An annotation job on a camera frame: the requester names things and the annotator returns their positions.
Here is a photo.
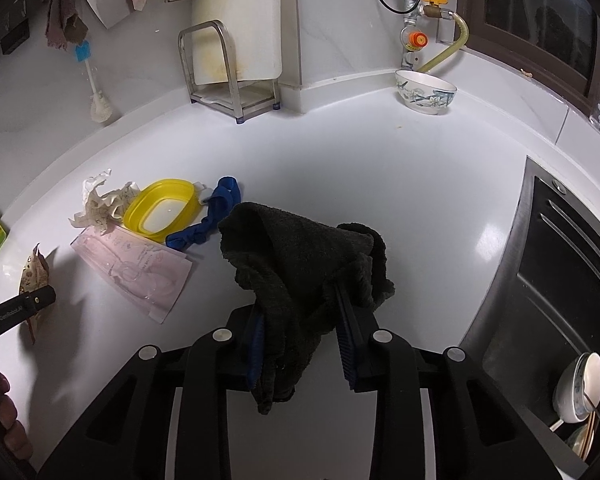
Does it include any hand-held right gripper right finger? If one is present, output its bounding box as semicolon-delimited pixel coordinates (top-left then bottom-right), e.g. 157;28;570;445
334;282;588;480

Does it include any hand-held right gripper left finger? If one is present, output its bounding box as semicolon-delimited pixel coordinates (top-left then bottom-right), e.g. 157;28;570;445
37;305;268;480

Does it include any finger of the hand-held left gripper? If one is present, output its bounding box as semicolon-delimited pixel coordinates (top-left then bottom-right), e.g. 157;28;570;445
0;285;57;343

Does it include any small snack wrapper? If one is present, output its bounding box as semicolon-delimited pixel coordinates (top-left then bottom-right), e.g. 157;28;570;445
19;242;56;346

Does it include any dark grey cloth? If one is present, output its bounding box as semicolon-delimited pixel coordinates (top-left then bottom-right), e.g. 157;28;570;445
217;201;396;416

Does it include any person's left hand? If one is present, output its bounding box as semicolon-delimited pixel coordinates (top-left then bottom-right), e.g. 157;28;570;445
0;356;33;461

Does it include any flat pink clear packet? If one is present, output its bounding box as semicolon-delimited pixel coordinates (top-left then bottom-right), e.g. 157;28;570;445
70;225;193;325

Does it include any crumpled patterned paper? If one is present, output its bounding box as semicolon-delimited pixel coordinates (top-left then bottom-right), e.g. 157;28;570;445
69;169;141;233

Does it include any yellow plastic lid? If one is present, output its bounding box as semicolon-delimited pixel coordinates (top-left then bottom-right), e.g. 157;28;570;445
122;178;206;238

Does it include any black kitchen sink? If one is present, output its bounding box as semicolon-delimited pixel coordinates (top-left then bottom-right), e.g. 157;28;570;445
457;156;600;480

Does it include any white bottle brush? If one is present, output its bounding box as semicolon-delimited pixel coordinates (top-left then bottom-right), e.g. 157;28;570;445
74;40;115;125

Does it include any white bowl in sink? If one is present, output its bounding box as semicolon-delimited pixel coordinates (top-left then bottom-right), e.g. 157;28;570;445
552;351;600;426

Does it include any white plate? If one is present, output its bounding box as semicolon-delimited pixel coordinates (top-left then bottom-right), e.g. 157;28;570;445
565;410;598;463

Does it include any metal spoon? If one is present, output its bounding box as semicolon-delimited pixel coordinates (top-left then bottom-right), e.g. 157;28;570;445
580;390;600;431

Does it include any floral ceramic bowl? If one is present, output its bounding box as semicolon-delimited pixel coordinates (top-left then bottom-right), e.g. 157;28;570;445
394;69;458;116

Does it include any small black box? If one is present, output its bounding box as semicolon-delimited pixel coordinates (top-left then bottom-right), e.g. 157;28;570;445
0;20;31;55

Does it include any metal cutting board rack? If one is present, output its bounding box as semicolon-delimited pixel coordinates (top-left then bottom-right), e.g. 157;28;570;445
177;20;282;125

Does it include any brown rag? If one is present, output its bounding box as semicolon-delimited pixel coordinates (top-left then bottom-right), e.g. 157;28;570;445
45;0;88;51

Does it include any metal cleaver blade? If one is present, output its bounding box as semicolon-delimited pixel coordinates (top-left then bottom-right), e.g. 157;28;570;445
80;0;133;30

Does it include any gas regulator with orange cap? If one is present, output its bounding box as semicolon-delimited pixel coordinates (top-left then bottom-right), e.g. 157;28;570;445
399;25;428;68

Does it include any white cutting board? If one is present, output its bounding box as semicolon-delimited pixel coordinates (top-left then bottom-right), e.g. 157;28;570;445
187;0;286;86

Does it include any dark framed window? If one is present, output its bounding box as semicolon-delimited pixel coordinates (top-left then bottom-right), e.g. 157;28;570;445
455;0;600;148

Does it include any blue strap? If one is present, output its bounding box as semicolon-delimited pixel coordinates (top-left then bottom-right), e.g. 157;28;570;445
165;176;243;253

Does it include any black wall rail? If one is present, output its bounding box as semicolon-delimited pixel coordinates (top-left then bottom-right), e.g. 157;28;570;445
0;0;126;61

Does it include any yellow gas hose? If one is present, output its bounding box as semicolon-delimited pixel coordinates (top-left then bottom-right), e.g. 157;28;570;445
415;10;468;75

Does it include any yellow handled gas valve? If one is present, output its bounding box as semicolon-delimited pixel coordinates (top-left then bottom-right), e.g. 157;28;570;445
422;0;453;20

